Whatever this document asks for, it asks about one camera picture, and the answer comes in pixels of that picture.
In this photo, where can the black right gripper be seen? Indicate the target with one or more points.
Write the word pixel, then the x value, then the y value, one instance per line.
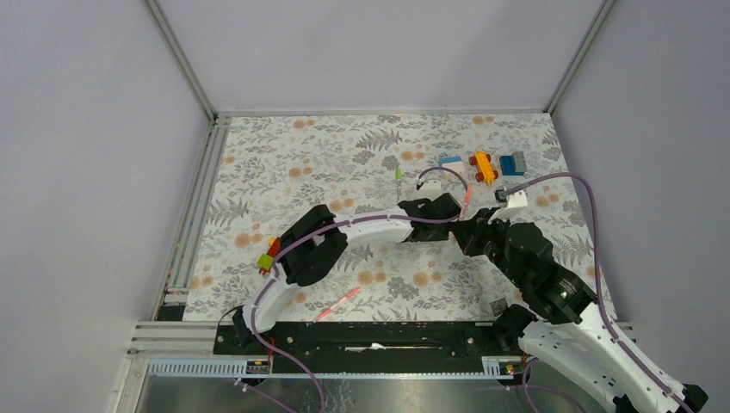
pixel 468 231

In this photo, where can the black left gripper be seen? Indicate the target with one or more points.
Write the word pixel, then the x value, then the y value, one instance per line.
pixel 440 234

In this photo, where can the red gel pen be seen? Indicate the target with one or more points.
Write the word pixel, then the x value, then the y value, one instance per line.
pixel 466 201

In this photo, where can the white green marker pen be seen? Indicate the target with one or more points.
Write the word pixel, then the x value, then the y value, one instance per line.
pixel 398 180

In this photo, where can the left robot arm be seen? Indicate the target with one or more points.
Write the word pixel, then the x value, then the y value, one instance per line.
pixel 310 248

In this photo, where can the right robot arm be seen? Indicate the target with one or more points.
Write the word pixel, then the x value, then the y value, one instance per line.
pixel 563 324

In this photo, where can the blue white toy block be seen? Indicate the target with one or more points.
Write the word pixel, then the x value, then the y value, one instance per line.
pixel 453 163

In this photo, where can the orange toy car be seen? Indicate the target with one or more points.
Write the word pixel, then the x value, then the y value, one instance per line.
pixel 481 161

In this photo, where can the blue grey toy block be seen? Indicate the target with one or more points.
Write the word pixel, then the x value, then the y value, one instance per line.
pixel 513 164

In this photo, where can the floral patterned table mat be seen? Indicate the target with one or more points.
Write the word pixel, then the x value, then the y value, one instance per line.
pixel 275 169

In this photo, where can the red green toy car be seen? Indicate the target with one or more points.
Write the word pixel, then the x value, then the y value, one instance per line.
pixel 266 261

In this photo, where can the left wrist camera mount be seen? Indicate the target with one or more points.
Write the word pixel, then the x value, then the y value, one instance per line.
pixel 429 189

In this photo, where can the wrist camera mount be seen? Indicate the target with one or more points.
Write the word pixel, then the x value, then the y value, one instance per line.
pixel 510 204
pixel 429 189

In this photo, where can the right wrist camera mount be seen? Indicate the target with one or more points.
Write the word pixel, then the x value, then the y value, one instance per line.
pixel 510 204

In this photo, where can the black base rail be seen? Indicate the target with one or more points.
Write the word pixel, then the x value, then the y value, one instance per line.
pixel 301 342

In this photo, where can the white slotted cable duct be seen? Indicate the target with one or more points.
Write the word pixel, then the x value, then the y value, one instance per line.
pixel 363 368

